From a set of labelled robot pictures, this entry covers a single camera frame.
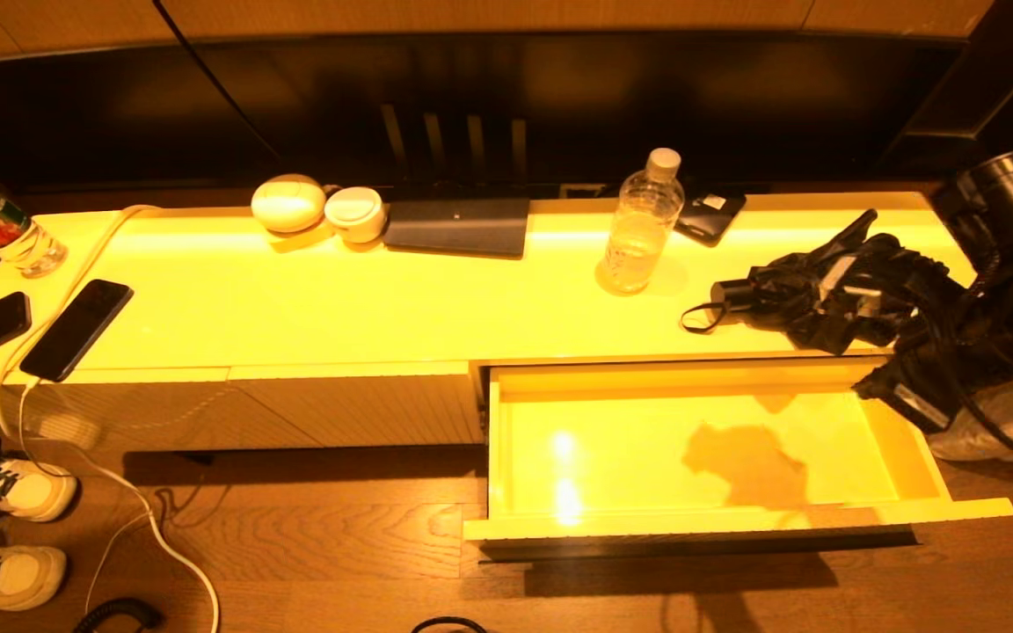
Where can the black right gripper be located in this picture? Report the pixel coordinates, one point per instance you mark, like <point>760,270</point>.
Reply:
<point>915,406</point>

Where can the black umbrella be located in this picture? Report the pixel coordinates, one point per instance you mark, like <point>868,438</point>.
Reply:
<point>770,290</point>

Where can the cream white drawer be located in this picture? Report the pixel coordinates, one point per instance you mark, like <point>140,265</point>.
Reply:
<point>630,457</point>

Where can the clear bottle with white cap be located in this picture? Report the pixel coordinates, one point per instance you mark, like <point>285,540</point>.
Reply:
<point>638,237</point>

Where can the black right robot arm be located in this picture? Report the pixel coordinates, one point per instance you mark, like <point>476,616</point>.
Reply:
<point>1012,189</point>

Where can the beige wooden cabinet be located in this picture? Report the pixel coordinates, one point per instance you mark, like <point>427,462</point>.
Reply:
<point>383,308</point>

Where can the small black labelled device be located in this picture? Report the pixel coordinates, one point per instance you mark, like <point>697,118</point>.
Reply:
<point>706,222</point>

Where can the dark wooden shelf unit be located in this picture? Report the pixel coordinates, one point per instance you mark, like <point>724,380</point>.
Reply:
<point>999,88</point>

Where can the black television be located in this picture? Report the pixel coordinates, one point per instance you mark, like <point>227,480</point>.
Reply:
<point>647,97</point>

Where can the dark grey flat box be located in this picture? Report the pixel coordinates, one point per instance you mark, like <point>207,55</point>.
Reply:
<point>458,225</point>

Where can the white round lidded cup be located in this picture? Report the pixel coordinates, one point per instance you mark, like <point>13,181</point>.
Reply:
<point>355,212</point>

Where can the white oval case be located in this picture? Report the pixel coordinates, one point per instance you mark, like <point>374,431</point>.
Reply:
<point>288,204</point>

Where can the black smartphone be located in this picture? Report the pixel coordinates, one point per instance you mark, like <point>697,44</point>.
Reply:
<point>76,328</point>

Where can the white sneaker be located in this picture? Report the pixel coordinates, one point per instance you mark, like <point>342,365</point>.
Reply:
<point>18,576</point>
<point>32,491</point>

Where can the clear bottle with colourful label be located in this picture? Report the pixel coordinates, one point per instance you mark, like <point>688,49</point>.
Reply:
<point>5,230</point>

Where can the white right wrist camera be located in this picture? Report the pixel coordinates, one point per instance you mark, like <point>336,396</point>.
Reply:
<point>836,277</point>

